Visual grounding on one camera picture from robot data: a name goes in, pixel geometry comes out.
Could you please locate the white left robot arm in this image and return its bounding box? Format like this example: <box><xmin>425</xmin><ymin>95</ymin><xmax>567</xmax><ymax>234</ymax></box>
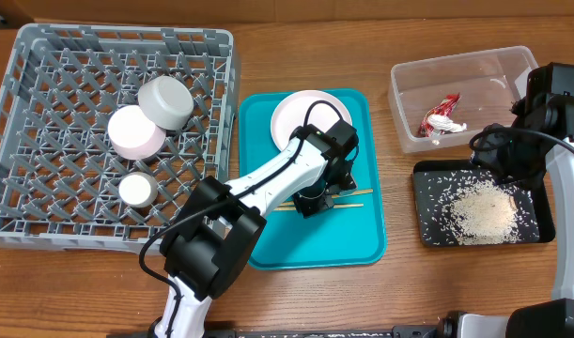
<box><xmin>148</xmin><ymin>119</ymin><xmax>359</xmax><ymax>337</ymax></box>

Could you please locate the grey white bowl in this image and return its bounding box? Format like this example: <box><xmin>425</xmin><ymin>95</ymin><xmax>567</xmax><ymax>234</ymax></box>
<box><xmin>137</xmin><ymin>75</ymin><xmax>194</xmax><ymax>131</ymax></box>

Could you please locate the red white wrapper waste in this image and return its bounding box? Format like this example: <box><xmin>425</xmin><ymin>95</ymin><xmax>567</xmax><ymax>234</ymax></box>
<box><xmin>417</xmin><ymin>93</ymin><xmax>466</xmax><ymax>137</ymax></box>

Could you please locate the teal plastic tray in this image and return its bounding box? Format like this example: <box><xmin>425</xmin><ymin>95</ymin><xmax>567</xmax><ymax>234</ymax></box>
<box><xmin>239</xmin><ymin>88</ymin><xmax>387</xmax><ymax>270</ymax></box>

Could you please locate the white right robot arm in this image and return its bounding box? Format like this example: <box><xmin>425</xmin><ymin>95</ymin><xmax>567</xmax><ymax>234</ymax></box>
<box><xmin>437</xmin><ymin>62</ymin><xmax>574</xmax><ymax>337</ymax></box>

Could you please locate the black tray with rice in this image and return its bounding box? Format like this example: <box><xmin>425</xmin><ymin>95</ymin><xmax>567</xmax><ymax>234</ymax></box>
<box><xmin>411</xmin><ymin>160</ymin><xmax>555</xmax><ymax>247</ymax></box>

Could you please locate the pink white tissue waste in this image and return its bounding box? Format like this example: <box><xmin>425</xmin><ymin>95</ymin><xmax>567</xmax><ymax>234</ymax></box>
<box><xmin>427</xmin><ymin>115</ymin><xmax>467</xmax><ymax>134</ymax></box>

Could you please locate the white plastic cup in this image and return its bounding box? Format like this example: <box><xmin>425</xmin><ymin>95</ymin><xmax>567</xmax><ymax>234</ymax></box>
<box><xmin>118</xmin><ymin>172</ymin><xmax>158</xmax><ymax>207</ymax></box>

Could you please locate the clear plastic waste bin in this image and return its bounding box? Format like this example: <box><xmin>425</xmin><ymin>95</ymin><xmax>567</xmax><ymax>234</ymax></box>
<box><xmin>388</xmin><ymin>46</ymin><xmax>537</xmax><ymax>153</ymax></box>

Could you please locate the small pink bowl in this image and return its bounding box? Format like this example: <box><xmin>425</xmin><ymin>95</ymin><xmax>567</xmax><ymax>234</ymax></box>
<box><xmin>107</xmin><ymin>105</ymin><xmax>166</xmax><ymax>161</ymax></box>

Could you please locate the large white pink plate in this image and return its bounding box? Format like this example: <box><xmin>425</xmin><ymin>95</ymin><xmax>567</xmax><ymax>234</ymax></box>
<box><xmin>271</xmin><ymin>90</ymin><xmax>353</xmax><ymax>151</ymax></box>

